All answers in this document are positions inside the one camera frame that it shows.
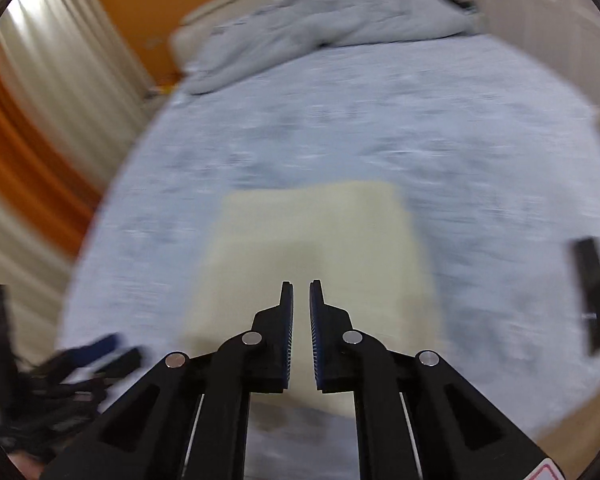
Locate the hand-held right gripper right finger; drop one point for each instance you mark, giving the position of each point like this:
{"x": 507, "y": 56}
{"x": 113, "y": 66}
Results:
{"x": 316, "y": 340}

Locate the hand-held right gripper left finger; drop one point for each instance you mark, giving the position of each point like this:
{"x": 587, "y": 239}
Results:
{"x": 287, "y": 340}

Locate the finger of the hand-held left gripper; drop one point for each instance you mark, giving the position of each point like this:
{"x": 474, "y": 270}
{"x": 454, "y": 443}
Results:
{"x": 125, "y": 360}
{"x": 97, "y": 347}

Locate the cream knit cardigan red buttons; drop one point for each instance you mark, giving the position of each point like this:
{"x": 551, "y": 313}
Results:
{"x": 310, "y": 240}

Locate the white pleated curtain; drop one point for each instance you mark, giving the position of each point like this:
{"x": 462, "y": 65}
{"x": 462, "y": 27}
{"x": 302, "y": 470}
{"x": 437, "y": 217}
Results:
{"x": 15, "y": 280}
{"x": 75, "y": 70}

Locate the orange curtain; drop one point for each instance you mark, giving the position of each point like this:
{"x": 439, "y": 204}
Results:
{"x": 25, "y": 160}

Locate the butterfly print bed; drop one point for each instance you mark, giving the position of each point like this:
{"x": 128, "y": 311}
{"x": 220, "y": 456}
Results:
{"x": 330, "y": 120}

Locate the black phone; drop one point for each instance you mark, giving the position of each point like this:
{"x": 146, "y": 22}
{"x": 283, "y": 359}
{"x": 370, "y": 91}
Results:
{"x": 591, "y": 295}

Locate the grey crumpled duvet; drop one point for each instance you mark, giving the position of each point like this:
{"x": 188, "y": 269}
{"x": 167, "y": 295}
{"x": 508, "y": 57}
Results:
{"x": 330, "y": 15}

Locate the white pillows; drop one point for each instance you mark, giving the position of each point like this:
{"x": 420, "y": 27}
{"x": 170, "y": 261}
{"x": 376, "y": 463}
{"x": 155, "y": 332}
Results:
{"x": 215, "y": 15}

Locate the white wardrobe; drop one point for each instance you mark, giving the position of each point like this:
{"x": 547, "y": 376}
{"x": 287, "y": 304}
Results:
{"x": 530, "y": 15}

